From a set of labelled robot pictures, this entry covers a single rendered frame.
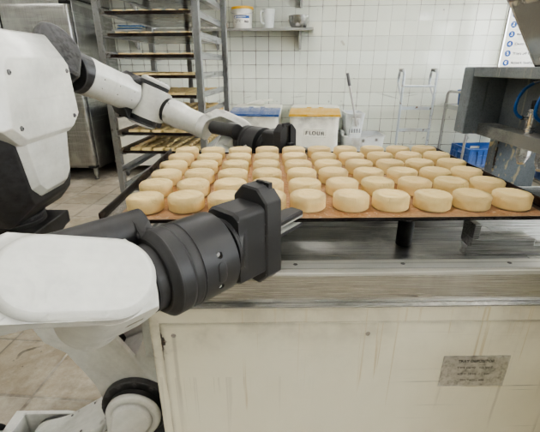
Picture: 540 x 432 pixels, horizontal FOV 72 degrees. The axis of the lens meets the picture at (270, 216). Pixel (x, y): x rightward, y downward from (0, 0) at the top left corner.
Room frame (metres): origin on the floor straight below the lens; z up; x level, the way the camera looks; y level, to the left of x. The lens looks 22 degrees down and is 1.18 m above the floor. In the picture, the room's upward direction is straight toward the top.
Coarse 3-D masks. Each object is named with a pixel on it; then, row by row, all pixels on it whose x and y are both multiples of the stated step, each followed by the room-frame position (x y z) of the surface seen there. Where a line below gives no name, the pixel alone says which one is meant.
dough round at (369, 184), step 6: (366, 180) 0.55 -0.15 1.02; (372, 180) 0.55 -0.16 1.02; (378, 180) 0.55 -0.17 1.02; (384, 180) 0.55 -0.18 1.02; (390, 180) 0.55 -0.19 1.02; (366, 186) 0.54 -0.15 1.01; (372, 186) 0.53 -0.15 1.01; (378, 186) 0.53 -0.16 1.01; (384, 186) 0.53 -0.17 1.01; (390, 186) 0.53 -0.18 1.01; (372, 192) 0.53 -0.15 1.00
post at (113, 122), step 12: (96, 0) 1.88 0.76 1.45; (96, 12) 1.88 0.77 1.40; (96, 24) 1.88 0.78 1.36; (96, 36) 1.88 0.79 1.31; (108, 60) 1.90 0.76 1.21; (108, 108) 1.88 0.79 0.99; (120, 144) 1.90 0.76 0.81; (120, 156) 1.88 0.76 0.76; (120, 168) 1.88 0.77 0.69; (120, 180) 1.88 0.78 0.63
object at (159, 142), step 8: (160, 136) 2.26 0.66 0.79; (168, 136) 2.25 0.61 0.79; (176, 136) 2.25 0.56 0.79; (184, 136) 2.30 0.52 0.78; (192, 136) 2.25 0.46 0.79; (216, 136) 2.34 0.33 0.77; (144, 144) 2.02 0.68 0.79; (152, 144) 2.02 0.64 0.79; (160, 144) 2.08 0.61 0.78; (168, 144) 2.02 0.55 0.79; (176, 144) 2.01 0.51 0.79; (184, 144) 2.01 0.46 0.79; (192, 144) 2.02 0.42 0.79; (200, 144) 2.01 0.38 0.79; (200, 152) 1.91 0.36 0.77
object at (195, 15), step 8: (192, 0) 1.84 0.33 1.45; (192, 8) 1.84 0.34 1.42; (192, 16) 1.84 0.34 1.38; (192, 24) 1.84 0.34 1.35; (200, 24) 1.86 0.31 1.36; (200, 32) 1.85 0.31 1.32; (200, 40) 1.84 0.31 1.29; (200, 48) 1.84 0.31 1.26; (200, 56) 1.84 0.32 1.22; (200, 64) 1.84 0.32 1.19; (200, 72) 1.84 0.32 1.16; (200, 80) 1.84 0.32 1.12; (200, 88) 1.84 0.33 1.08; (200, 96) 1.84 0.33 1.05; (200, 104) 1.84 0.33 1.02
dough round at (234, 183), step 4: (220, 180) 0.56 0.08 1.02; (224, 180) 0.56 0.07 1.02; (228, 180) 0.56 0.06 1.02; (232, 180) 0.56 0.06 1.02; (236, 180) 0.56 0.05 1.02; (240, 180) 0.56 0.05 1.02; (244, 180) 0.56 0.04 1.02; (216, 184) 0.54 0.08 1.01; (220, 184) 0.54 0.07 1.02; (224, 184) 0.53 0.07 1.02; (228, 184) 0.53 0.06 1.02; (232, 184) 0.53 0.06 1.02; (236, 184) 0.53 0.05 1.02; (240, 184) 0.54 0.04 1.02; (216, 188) 0.54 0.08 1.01; (220, 188) 0.53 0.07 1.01; (224, 188) 0.53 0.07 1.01; (228, 188) 0.53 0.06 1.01; (232, 188) 0.53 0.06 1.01; (236, 188) 0.53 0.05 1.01
